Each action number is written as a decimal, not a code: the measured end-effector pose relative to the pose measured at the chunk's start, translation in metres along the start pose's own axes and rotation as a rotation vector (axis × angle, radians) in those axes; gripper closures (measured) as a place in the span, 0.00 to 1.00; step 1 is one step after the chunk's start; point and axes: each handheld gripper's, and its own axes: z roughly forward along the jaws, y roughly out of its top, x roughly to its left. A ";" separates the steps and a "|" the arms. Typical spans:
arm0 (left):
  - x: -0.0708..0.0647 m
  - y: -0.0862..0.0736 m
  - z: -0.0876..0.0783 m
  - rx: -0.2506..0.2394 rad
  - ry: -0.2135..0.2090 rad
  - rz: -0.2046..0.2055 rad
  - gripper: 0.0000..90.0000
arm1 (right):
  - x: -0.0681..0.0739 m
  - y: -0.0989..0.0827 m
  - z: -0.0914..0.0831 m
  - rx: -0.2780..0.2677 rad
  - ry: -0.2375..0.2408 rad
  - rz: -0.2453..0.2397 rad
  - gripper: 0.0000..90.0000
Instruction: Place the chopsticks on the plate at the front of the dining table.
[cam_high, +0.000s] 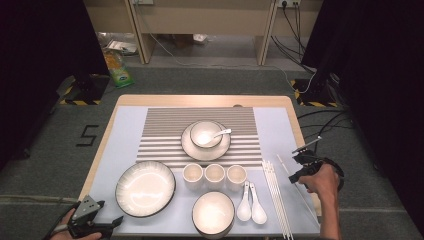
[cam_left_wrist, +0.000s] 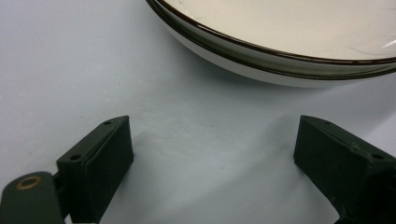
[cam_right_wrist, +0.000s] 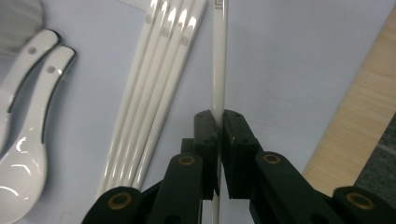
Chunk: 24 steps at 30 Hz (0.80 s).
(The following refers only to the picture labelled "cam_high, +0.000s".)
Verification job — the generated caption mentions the row of white chopsticks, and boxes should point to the row of white chopsticks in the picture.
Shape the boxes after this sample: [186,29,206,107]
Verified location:
[261,159,294,240]

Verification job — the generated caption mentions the pale blue table mat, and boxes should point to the pale blue table mat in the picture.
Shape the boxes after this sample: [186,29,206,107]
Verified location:
[89,105,321,238]

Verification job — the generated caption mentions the black power cable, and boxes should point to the black power cable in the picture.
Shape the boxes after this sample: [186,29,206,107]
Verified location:
[270,34,317,75]
[282,3,308,64]

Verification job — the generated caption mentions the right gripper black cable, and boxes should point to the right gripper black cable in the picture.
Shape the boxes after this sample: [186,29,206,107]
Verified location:
[319,157,345,194]

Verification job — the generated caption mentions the white ceramic spoon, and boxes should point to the white ceramic spoon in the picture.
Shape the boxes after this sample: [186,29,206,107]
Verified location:
[198,128,232,146]
[236,180,253,222]
[249,182,268,225]

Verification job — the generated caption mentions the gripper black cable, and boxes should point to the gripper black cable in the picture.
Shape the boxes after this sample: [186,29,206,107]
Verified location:
[43,199,83,240]
[319,157,345,194]

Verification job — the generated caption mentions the clear plastic packaging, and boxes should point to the clear plastic packaging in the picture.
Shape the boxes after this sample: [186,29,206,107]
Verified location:
[97,31,138,56]

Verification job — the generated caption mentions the white floor cable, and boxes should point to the white floor cable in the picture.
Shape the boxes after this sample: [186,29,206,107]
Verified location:
[149,32,318,95]

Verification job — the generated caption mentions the white plate dark rim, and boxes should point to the white plate dark rim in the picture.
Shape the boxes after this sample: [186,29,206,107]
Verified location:
[114,160,177,219]
[180,120,232,162]

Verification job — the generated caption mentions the striped grey placemat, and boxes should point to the striped grey placemat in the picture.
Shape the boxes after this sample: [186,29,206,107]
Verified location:
[135,106,264,169]

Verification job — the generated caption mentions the black stand base striped tape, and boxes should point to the black stand base striped tape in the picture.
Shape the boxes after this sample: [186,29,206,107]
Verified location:
[289,78,338,108]
[59,73,111,106]

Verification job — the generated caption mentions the person's left hand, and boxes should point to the person's left hand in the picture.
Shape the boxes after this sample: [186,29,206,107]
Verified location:
[49,209,103,240]

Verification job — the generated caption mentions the beige wooden desk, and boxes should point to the beige wooden desk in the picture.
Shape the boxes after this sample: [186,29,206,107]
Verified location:
[128,0,279,66]

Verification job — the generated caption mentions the green and orange plastic bag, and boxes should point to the green and orange plastic bag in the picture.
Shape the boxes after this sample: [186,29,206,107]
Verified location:
[102,49,135,89]

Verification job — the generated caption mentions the brown cardboard box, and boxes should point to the brown cardboard box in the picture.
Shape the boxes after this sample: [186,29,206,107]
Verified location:
[173,34,194,48]

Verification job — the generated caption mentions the person's right hand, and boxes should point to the person's right hand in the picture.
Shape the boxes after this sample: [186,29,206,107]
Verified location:
[297,164,340,201]

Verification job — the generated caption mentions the beige wooden cabinet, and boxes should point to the beige wooden cabinet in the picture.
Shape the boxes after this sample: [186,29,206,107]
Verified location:
[83,0,134,34]

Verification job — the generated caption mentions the black curtain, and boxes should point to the black curtain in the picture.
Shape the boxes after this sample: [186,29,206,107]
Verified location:
[0,0,111,169]
[301,0,424,231]

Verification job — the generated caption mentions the white ceramic cup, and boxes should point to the white ceramic cup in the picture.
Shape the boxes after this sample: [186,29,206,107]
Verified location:
[203,163,227,190]
[225,164,248,193]
[182,162,205,192]

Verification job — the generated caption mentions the white bowl dark rim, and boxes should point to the white bowl dark rim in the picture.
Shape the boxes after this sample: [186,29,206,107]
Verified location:
[191,190,236,240]
[189,120,224,150]

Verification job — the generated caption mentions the small white object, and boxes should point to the small white object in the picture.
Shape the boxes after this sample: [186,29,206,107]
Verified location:
[192,33,209,45]

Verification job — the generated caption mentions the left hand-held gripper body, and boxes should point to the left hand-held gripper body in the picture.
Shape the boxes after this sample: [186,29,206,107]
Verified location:
[67,195,112,239]

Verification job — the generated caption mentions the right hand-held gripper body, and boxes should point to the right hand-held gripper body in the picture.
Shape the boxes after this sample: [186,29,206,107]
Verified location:
[292,135,326,175]

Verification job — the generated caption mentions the white chopstick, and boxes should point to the white chopstick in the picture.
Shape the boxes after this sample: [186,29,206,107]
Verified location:
[276,154,320,228]

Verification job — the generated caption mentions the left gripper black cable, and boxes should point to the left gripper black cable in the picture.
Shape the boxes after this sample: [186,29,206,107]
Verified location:
[43,199,83,240]

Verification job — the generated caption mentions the black floor cable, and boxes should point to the black floor cable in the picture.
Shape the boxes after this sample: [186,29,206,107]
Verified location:
[300,123,355,130]
[296,109,348,121]
[313,112,348,141]

